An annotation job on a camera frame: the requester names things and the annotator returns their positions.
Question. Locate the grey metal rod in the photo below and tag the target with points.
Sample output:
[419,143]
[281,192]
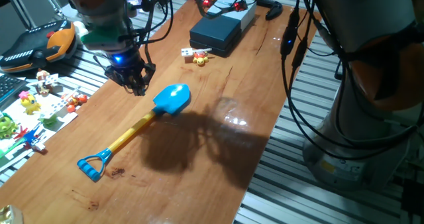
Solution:
[20,7]

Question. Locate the blue red plane toy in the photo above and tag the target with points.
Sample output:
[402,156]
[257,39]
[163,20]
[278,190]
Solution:
[31,139]

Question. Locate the green gripper adapter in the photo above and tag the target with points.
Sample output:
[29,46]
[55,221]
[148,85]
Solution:
[102,35]

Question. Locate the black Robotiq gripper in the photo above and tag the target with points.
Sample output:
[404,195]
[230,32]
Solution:
[127,66]

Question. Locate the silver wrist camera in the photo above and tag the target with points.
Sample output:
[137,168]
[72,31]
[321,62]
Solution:
[109,46]

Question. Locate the dark rectangular box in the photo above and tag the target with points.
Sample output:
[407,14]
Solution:
[215,33]

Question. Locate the green frog toy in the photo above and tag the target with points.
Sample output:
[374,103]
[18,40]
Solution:
[6,126]

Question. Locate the black orange teach pendant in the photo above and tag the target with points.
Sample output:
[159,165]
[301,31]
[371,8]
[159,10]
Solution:
[36,45]

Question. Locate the yellow chick toy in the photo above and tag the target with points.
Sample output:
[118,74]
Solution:
[30,103]

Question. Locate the light grey gift box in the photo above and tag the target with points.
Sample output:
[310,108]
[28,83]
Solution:
[246,17]

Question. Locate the red crab toy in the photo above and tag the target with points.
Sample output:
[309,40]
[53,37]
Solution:
[74,100]

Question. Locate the blue yellow toy shovel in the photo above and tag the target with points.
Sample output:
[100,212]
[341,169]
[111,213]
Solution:
[170,99]

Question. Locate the green toy with white tag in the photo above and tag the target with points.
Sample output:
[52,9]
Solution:
[49,118]

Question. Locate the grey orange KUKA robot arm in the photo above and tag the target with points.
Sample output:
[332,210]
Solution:
[364,18]

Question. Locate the red yellow turtle toy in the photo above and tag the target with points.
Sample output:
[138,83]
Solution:
[200,58]

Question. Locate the white paper sheet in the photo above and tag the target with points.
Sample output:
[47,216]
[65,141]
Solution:
[63,121]

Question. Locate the clear purple plastic bag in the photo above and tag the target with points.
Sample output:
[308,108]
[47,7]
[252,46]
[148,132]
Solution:
[135,5]

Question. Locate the brown wooden board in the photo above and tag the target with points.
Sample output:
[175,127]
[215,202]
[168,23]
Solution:
[198,184]

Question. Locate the green stick toy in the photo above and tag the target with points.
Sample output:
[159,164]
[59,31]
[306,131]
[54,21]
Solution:
[8,150]

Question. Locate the black computer keyboard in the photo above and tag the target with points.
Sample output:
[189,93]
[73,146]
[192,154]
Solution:
[10,88]

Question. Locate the brown monkey toy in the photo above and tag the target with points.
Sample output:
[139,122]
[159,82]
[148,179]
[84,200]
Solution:
[43,85]

